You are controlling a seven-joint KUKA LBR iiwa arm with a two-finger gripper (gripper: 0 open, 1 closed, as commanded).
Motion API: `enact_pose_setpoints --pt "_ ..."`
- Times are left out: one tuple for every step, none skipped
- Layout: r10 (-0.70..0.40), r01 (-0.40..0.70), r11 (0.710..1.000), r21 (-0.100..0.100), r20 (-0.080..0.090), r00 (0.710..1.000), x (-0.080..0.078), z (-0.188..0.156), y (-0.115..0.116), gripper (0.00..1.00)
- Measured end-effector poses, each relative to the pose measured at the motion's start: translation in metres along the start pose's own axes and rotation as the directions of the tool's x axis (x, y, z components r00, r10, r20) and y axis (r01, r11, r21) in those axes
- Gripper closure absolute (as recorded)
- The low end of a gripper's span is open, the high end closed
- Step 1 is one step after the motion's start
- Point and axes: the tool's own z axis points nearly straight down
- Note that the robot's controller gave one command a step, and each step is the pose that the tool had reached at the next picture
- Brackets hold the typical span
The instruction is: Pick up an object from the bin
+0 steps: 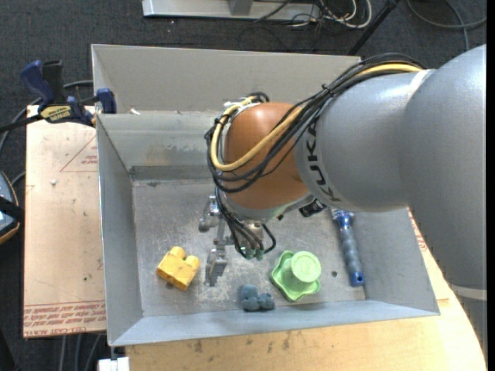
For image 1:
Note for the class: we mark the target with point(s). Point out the blue-grey lumpy toy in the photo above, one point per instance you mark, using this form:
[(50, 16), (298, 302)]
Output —
[(255, 299)]

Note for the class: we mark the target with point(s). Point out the grey metal bin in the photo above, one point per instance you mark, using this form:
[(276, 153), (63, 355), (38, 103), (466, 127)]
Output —
[(162, 215)]

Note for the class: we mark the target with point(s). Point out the black cylinder on white bracket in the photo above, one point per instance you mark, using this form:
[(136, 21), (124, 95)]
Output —
[(311, 208)]

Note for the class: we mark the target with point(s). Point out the green flower-shaped cup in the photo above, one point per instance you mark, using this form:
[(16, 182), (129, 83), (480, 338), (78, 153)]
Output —
[(299, 276)]

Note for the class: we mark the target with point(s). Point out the brown cardboard board, red print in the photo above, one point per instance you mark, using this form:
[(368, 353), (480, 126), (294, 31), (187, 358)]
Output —
[(63, 222)]

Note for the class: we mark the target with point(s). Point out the yellow toy building block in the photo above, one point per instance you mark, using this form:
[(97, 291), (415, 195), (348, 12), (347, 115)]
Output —
[(178, 268)]

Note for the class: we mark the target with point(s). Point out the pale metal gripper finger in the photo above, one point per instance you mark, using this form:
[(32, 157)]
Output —
[(216, 267), (210, 216)]

